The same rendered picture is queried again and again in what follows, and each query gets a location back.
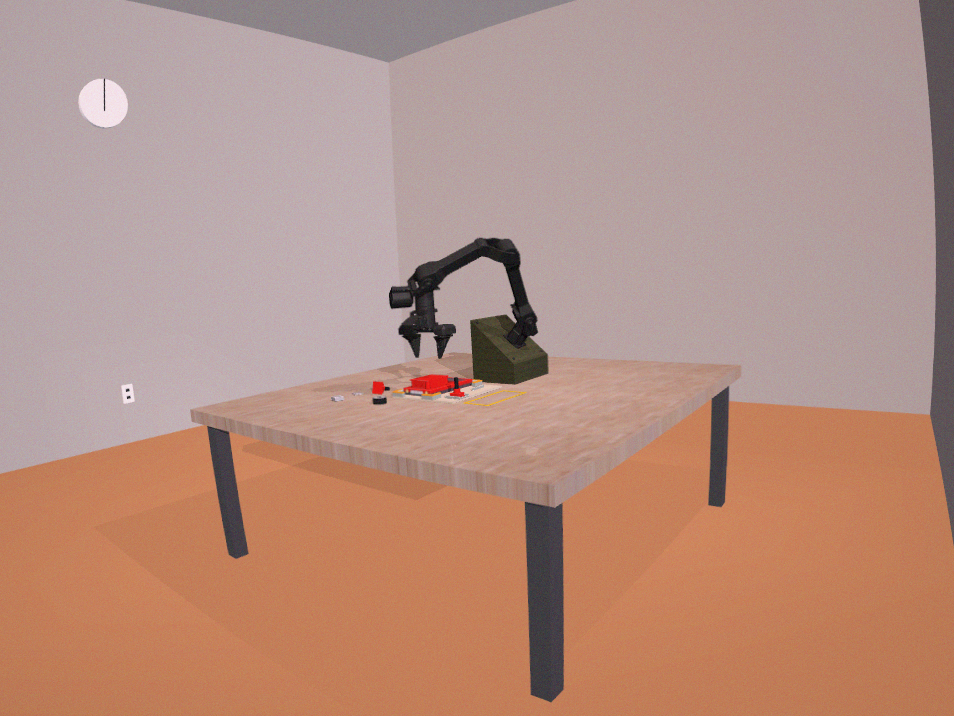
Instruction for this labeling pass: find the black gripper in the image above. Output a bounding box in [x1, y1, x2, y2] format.
[398, 305, 456, 359]

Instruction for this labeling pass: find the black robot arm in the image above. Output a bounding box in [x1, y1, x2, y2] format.
[389, 238, 538, 349]

